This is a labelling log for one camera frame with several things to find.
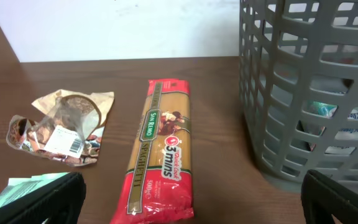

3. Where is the crumpled beige mushroom bag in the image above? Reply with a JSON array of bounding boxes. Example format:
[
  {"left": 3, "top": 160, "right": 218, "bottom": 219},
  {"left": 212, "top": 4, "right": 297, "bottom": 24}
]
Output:
[{"left": 6, "top": 89, "right": 115, "bottom": 166}]

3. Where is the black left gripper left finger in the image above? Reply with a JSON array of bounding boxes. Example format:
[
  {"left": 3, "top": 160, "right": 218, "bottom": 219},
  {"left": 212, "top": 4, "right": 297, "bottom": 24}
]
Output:
[{"left": 0, "top": 172, "right": 86, "bottom": 224}]

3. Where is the small light teal packet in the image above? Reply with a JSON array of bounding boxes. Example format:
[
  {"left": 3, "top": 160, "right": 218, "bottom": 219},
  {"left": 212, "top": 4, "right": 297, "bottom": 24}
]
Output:
[{"left": 0, "top": 172, "right": 67, "bottom": 208}]

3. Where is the Kleenex tissue multipack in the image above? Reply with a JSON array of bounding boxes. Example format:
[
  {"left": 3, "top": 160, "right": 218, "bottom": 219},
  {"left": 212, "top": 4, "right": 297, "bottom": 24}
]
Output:
[{"left": 290, "top": 100, "right": 358, "bottom": 156}]

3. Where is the San Remo spaghetti packet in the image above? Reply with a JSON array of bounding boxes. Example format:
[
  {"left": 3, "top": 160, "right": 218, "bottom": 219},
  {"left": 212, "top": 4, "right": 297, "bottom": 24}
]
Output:
[{"left": 111, "top": 78, "right": 194, "bottom": 223}]

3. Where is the grey plastic basket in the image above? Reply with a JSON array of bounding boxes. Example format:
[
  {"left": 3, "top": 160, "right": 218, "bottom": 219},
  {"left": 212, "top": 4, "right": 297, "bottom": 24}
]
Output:
[{"left": 239, "top": 0, "right": 358, "bottom": 192}]

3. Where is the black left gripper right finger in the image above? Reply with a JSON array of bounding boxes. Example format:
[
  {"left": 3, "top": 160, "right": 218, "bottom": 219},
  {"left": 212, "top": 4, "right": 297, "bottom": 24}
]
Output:
[{"left": 301, "top": 169, "right": 358, "bottom": 224}]

